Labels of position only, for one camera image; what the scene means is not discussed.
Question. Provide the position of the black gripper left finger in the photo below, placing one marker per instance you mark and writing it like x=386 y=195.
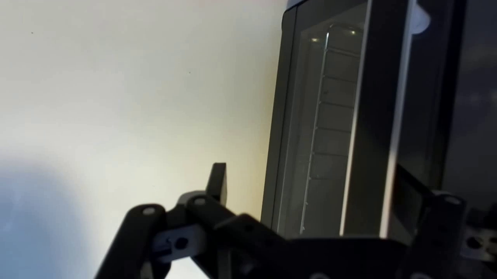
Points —
x=217 y=227

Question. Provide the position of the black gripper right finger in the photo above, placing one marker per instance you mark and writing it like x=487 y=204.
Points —
x=436 y=233

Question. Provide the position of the black microwave body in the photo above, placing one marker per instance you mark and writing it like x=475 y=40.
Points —
x=478 y=103

